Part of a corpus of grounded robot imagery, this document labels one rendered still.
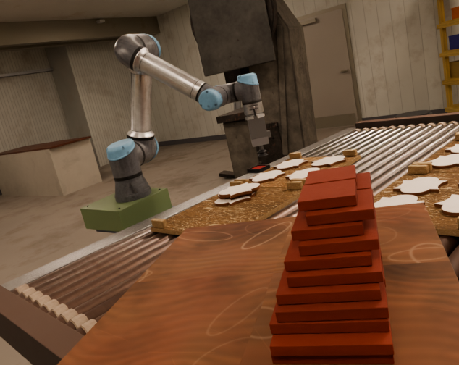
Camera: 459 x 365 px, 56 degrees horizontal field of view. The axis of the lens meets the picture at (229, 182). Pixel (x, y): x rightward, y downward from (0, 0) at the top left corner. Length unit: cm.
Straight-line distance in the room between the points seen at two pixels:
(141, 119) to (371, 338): 151
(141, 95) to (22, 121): 914
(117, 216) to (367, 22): 706
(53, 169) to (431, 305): 774
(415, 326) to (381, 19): 778
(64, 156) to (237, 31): 423
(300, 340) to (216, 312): 17
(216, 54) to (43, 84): 661
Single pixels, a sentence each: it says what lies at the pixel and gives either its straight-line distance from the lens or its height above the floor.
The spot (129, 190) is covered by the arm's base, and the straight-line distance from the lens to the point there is 178.
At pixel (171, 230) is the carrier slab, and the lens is 135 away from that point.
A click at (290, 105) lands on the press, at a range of 535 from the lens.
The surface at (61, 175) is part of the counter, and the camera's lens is 811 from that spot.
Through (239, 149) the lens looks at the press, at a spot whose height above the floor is 42.
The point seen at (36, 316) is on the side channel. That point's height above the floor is 95.
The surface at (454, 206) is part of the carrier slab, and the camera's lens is 114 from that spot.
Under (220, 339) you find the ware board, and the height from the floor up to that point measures 104.
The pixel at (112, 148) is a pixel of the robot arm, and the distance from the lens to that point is 177.
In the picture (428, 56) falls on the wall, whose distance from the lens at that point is 801.
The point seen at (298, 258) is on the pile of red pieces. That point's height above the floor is 113.
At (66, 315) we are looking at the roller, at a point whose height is 92.
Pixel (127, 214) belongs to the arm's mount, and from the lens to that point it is 171.
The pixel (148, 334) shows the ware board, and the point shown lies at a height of 104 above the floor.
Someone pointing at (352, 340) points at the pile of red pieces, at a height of 107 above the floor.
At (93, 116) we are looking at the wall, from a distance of 1078.
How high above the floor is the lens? 134
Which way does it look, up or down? 13 degrees down
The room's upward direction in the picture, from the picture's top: 13 degrees counter-clockwise
